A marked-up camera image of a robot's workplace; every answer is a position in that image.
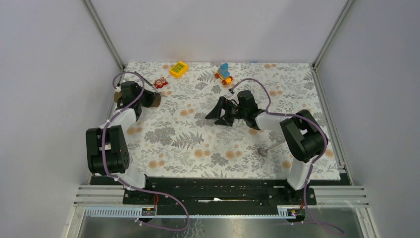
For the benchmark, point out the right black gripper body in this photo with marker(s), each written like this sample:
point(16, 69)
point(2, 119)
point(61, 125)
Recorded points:
point(238, 112)

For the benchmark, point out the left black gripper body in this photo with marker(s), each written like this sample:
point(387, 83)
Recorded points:
point(146, 98)

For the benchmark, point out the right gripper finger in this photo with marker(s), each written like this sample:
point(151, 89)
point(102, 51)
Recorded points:
point(227, 119)
point(215, 113)

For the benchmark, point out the metal spoon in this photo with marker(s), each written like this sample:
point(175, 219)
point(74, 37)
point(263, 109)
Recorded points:
point(264, 151)

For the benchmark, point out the brown cloth napkin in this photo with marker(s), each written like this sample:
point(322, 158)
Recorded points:
point(148, 99)

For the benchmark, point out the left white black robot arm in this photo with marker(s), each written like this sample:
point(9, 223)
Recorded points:
point(107, 150)

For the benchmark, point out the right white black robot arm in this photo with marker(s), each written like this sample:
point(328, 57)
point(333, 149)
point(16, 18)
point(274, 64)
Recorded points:
point(301, 132)

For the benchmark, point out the red toy block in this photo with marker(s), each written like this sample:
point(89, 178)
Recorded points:
point(160, 83)

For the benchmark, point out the blue orange toy car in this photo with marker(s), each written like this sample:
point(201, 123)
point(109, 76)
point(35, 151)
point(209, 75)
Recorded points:
point(223, 74)

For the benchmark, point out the floral tablecloth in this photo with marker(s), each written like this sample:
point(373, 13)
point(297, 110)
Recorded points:
point(175, 139)

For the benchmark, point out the yellow toy block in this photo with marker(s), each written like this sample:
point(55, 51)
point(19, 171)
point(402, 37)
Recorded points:
point(179, 69)

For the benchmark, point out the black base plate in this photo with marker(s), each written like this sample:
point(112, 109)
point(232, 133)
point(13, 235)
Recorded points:
point(206, 196)

